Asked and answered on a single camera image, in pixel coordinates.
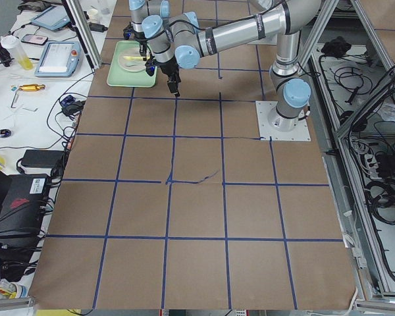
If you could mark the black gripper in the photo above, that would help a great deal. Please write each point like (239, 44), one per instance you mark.
(168, 69)
(140, 41)

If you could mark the yellow plastic fork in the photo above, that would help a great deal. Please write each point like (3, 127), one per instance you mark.
(134, 58)

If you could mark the cream round plate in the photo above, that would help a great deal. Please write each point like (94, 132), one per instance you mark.
(133, 51)

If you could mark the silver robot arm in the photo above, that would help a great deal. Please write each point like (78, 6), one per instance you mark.
(140, 9)
(181, 43)

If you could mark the pale green plastic spoon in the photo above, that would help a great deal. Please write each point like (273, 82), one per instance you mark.
(129, 65)

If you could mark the light green tray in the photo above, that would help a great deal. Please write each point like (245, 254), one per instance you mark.
(118, 77)

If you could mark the teach pendant tablet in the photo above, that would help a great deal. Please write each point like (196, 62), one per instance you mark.
(59, 59)

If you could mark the smartphone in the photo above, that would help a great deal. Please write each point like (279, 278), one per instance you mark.
(34, 39)

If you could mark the gold metal cylinder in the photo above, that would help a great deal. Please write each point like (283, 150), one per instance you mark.
(31, 87)

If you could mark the yellow liquid squeeze bottle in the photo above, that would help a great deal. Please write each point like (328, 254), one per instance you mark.
(13, 45)

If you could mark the black power adapter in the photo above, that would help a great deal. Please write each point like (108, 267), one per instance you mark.
(43, 159)

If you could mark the black laptop computer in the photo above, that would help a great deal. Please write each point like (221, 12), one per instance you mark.
(22, 200)

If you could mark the aluminium frame post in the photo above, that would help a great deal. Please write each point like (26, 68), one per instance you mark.
(78, 20)

